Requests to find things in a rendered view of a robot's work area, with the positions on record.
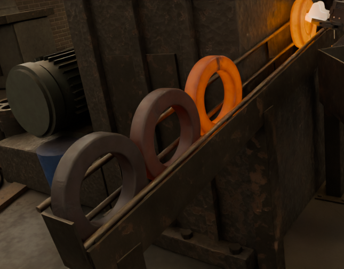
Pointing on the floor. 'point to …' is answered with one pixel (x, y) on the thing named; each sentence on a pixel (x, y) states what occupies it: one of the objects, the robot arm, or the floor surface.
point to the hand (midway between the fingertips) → (303, 17)
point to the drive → (47, 121)
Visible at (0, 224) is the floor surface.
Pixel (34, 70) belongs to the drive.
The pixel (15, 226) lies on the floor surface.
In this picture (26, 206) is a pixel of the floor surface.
